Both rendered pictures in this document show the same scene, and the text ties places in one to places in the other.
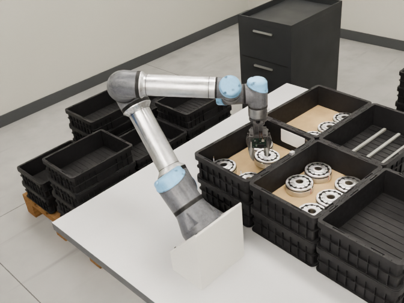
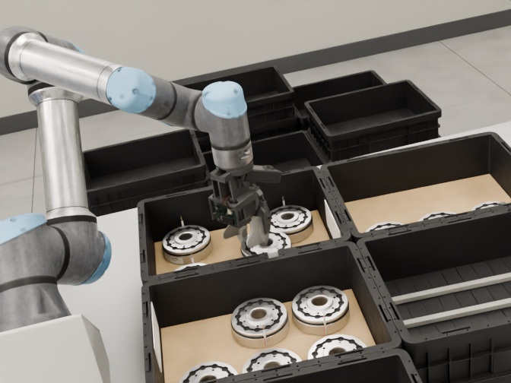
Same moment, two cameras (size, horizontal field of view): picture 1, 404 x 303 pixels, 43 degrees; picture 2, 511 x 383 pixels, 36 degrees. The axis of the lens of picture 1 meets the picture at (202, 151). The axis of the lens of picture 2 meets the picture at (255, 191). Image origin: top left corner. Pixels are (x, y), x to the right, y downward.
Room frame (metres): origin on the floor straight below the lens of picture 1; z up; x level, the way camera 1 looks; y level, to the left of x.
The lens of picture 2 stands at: (0.65, -1.00, 1.77)
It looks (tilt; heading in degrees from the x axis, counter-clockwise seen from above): 31 degrees down; 35
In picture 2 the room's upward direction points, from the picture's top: 9 degrees counter-clockwise
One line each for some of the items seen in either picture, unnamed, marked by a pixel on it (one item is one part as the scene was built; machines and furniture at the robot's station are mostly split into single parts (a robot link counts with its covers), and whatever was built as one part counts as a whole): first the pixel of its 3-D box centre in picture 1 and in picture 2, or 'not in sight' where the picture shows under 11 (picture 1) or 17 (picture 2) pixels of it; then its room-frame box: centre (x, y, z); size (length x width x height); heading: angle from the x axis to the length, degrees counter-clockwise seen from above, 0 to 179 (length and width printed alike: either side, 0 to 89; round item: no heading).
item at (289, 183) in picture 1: (299, 183); (258, 316); (1.55, -0.35, 0.86); 0.10 x 0.10 x 0.01
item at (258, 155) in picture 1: (267, 156); (265, 245); (1.73, -0.26, 0.87); 0.10 x 0.10 x 0.01
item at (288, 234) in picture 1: (314, 211); not in sight; (1.49, -0.40, 0.76); 0.40 x 0.30 x 0.12; 129
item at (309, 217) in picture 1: (315, 177); (261, 316); (1.49, -0.40, 0.92); 0.40 x 0.30 x 0.02; 129
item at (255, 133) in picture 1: (258, 130); (236, 190); (1.71, -0.23, 1.00); 0.09 x 0.08 x 0.12; 170
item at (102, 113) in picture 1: (109, 133); (242, 140); (2.93, 0.59, 0.37); 0.40 x 0.30 x 0.45; 132
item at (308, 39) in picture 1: (289, 68); not in sight; (3.50, -0.71, 0.45); 0.62 x 0.45 x 0.90; 132
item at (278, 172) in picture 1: (315, 188); (265, 339); (1.49, -0.40, 0.87); 0.40 x 0.30 x 0.11; 129
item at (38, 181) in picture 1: (61, 175); not in sight; (2.66, 0.88, 0.26); 0.40 x 0.30 x 0.23; 132
